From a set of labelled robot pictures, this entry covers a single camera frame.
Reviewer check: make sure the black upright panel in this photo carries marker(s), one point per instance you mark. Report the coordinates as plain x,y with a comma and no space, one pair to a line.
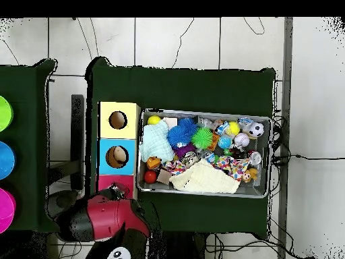
77,135

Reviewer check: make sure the wooden box with three holes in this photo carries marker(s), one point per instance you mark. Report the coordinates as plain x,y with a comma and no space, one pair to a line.
132,129

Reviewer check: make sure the cream waffle cloth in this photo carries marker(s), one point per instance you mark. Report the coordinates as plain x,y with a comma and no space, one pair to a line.
204,178

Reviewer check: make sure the black and white soccer ball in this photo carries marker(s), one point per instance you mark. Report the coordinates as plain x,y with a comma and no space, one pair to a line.
256,129

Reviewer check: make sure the silver mesh bin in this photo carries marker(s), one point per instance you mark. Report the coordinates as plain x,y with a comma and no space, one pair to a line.
147,186

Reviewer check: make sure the magenta plastic cup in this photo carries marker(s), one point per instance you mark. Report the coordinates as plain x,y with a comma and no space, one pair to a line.
5,210

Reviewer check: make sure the dark grey rounded base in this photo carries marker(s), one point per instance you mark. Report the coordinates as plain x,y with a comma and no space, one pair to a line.
62,201

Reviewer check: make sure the grey metal rail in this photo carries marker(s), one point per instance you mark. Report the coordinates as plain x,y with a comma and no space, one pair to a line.
287,81

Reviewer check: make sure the yellow plastic ball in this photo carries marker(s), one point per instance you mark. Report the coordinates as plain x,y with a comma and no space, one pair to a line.
233,128
154,119

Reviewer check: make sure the dark green table cloth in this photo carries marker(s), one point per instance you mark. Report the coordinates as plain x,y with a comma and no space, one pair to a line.
183,89
24,148

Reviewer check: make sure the green plastic cup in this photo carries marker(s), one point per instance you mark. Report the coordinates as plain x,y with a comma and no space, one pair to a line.
4,113

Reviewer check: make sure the small blue spiky ball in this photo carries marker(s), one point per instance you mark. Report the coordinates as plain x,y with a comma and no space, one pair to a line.
188,124

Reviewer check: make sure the mint waffle cloth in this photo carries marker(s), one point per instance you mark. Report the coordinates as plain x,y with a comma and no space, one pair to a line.
156,141

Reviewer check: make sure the green spiky ball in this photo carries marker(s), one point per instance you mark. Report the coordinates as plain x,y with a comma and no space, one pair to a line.
202,137

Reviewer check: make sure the red cola can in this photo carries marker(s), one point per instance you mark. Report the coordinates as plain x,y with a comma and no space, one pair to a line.
255,158

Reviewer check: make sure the large blue spiky ball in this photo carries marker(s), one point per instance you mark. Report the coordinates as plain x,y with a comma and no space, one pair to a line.
179,136

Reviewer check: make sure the blue plastic cup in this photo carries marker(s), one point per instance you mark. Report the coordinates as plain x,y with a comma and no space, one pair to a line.
5,160

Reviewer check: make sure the white baseball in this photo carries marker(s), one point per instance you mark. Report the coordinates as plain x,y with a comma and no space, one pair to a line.
241,139

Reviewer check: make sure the red ball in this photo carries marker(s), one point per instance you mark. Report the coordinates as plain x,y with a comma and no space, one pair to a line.
150,176

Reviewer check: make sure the brown plush toy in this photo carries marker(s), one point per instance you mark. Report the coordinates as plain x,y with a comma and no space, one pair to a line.
250,175

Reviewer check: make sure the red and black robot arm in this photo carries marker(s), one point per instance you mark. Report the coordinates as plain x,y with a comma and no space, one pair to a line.
107,215

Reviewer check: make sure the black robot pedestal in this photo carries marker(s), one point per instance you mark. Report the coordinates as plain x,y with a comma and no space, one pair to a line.
183,248

